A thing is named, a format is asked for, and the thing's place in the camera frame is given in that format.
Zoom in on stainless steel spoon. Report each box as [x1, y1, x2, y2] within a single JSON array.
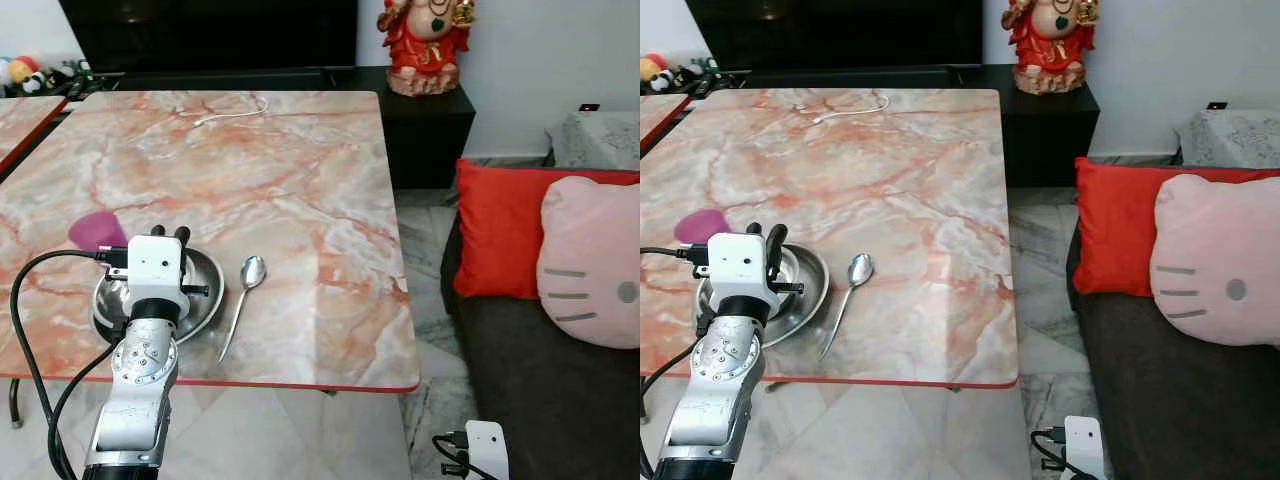
[[216, 255, 268, 365], [817, 252, 876, 362]]

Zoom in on red cushion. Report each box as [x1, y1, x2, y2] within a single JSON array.
[[452, 158, 641, 302], [1071, 156, 1280, 299]]

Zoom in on large marble pattern table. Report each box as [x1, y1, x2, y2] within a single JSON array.
[[0, 90, 422, 394], [640, 88, 1020, 390]]

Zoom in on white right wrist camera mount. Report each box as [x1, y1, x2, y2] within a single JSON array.
[[464, 420, 511, 480], [1061, 415, 1109, 480]]

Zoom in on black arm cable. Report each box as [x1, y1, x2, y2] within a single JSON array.
[[640, 244, 713, 406], [9, 247, 131, 480], [431, 430, 471, 480], [1029, 426, 1067, 476]]

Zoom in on white cable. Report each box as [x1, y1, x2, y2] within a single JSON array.
[[192, 95, 270, 128], [811, 94, 891, 126]]

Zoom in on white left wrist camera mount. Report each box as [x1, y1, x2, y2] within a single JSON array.
[[124, 235, 191, 322], [704, 232, 781, 317]]

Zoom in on dark brown sofa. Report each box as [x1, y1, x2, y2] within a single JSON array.
[[1064, 222, 1280, 480], [439, 213, 641, 480]]

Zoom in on stainless steel bowl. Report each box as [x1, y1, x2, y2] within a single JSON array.
[[695, 243, 832, 350], [90, 245, 227, 347]]

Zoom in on colourful plush toys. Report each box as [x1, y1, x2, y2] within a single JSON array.
[[0, 54, 93, 98], [640, 52, 723, 97]]

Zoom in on small marble pattern table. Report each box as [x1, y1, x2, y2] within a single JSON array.
[[640, 93, 692, 153], [0, 95, 69, 173]]

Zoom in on red laughing buddha statue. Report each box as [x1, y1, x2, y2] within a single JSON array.
[[1002, 0, 1101, 97], [376, 0, 477, 98]]

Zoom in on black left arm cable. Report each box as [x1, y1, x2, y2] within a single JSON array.
[[640, 244, 713, 406], [9, 247, 131, 480]]

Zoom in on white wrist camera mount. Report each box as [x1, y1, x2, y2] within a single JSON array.
[[704, 232, 781, 317], [464, 420, 511, 480], [1061, 415, 1109, 480], [124, 235, 191, 322]]

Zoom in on black television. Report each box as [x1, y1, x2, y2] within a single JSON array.
[[58, 0, 360, 74], [685, 0, 985, 70]]

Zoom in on pink cat face pillow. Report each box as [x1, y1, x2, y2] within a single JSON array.
[[536, 175, 641, 351], [1147, 172, 1280, 349]]

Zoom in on purple plastic cup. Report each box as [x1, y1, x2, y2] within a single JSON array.
[[67, 210, 131, 254], [673, 208, 732, 247]]

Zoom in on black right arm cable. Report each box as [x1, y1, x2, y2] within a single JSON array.
[[1029, 426, 1067, 476], [431, 430, 471, 480]]

